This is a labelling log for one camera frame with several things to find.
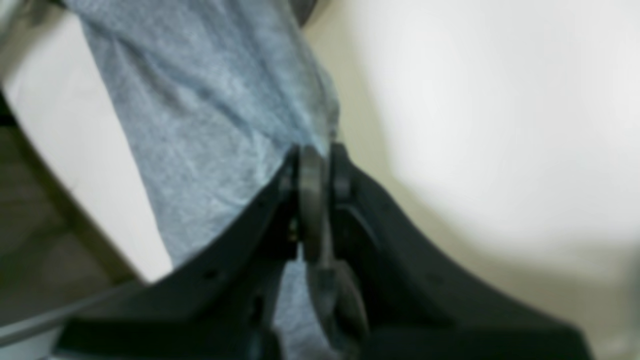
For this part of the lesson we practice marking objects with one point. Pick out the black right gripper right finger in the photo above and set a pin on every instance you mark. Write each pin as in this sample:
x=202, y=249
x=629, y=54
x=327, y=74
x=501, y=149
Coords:
x=420, y=304

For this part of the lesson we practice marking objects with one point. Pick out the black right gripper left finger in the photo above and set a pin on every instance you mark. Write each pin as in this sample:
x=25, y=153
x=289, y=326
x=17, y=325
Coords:
x=218, y=306

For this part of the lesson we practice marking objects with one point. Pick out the grey t-shirt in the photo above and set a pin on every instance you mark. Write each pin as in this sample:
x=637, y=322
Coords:
x=211, y=96

